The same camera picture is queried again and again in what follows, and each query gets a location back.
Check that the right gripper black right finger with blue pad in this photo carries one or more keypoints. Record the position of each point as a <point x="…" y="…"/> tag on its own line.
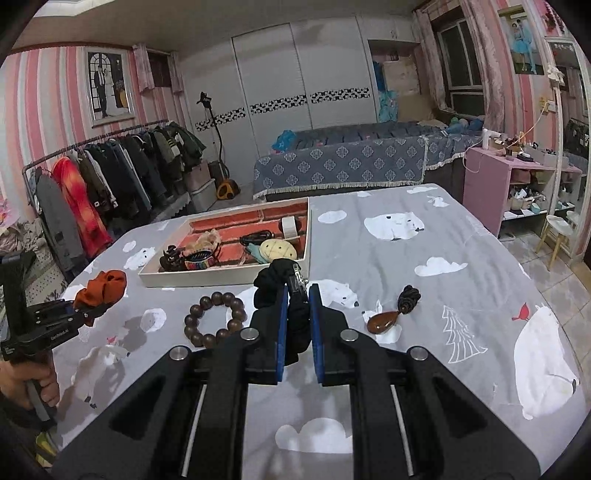
<point x="412" y="418"/>

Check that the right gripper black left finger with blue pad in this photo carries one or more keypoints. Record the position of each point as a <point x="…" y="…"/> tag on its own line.
<point x="184" y="418"/>

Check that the orange fabric scrunchie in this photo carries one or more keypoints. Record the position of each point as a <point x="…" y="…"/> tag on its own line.
<point x="100" y="294"/>

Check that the colourful beaded hair clip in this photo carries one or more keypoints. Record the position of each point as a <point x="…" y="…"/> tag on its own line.
<point x="200" y="260"/>

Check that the black scrunchie with brooch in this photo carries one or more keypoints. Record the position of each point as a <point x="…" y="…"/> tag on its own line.
<point x="283" y="278"/>

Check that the cream lace scrunchie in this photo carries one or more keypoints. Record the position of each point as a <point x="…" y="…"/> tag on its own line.
<point x="208" y="241"/>

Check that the white strap gold watch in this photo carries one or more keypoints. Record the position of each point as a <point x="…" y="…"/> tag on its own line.
<point x="290" y="227"/>

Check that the white jewelry tray red lining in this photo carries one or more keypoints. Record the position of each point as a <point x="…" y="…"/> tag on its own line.
<point x="234" y="265"/>

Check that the person's left hand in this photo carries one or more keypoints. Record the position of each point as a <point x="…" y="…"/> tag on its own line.
<point x="14" y="379"/>

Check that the amber pendant with black knot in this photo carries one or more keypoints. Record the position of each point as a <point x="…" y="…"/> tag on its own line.
<point x="385" y="321"/>

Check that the clothes rack with garments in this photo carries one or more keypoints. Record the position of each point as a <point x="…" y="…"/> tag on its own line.
<point x="90" y="193"/>

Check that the black hair claw clip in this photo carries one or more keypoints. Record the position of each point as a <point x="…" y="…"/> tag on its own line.
<point x="172" y="260"/>

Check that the garment steamer with yellow base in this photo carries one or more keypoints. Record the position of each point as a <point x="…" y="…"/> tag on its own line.
<point x="227" y="189"/>

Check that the small white stool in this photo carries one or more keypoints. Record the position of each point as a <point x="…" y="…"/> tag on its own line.
<point x="560" y="229"/>

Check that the pink shelf cabinet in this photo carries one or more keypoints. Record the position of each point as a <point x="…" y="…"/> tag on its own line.
<point x="489" y="179"/>

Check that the framed wedding photo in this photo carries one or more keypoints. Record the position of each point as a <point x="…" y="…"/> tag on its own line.
<point x="108" y="85"/>

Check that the blue patterned sofa bed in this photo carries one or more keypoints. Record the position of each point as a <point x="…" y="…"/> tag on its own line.
<point x="377" y="155"/>

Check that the white sliding wardrobe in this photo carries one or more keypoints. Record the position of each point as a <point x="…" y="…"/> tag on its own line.
<point x="292" y="76"/>

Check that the portrait poster on right wall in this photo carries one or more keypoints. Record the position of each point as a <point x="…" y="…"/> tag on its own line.
<point x="524" y="52"/>

